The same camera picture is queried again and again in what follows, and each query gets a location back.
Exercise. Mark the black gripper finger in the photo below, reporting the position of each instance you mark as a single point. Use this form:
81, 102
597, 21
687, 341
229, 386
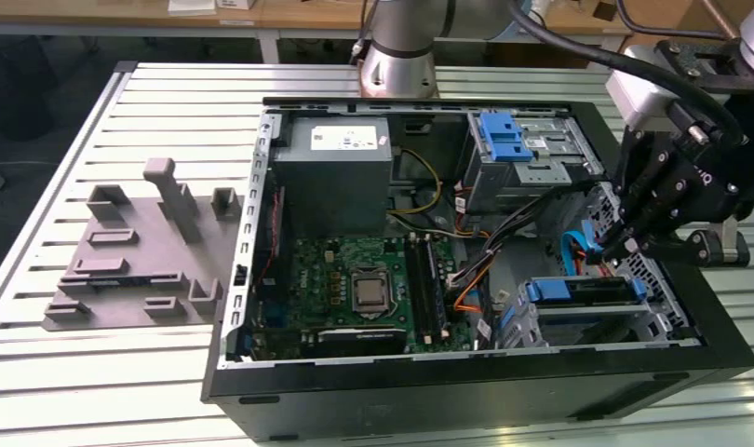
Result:
692, 249
645, 186

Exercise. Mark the hard disk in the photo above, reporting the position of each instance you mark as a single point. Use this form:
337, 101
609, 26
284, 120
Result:
552, 289

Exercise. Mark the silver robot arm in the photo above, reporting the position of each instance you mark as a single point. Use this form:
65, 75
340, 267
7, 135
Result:
400, 28

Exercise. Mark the metal disk bay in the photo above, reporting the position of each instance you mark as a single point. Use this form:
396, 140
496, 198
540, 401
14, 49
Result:
599, 311

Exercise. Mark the metal optical drive cage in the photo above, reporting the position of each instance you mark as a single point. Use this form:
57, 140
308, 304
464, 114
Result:
540, 174

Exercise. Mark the blue drive latch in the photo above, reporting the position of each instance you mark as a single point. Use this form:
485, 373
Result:
502, 139

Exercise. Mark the small dark box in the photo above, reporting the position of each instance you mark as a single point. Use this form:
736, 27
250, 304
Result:
604, 10

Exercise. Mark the RAM stick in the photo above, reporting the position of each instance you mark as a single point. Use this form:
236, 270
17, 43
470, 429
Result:
437, 298
123, 282

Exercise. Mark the black RAM slot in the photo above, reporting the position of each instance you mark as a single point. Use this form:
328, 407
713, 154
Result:
417, 288

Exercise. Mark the silver CPU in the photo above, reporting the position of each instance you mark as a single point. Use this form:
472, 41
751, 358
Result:
370, 291

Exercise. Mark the grey power supply unit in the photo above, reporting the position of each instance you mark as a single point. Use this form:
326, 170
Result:
332, 195

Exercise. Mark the CPU socket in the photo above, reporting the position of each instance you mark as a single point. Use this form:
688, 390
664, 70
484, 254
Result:
370, 310

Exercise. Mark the green motherboard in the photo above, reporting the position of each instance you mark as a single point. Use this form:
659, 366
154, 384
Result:
326, 261

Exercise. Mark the black PC case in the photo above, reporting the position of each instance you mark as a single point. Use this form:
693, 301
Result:
413, 400

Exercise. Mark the black graphics card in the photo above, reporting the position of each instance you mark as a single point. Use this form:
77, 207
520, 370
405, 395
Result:
357, 342

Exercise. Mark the blue expansion slot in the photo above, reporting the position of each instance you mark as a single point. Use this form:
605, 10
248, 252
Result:
277, 316

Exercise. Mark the small white box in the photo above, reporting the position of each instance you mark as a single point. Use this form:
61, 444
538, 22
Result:
236, 4

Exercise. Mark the grey parts rack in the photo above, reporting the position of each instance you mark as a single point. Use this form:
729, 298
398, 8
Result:
158, 261

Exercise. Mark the white paper box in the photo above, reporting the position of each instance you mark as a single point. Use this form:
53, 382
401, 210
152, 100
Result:
189, 5

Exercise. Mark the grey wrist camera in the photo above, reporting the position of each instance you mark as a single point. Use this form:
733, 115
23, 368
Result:
640, 100

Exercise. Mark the wooden desk white frame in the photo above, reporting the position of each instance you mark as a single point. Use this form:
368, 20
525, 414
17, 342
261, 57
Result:
189, 19

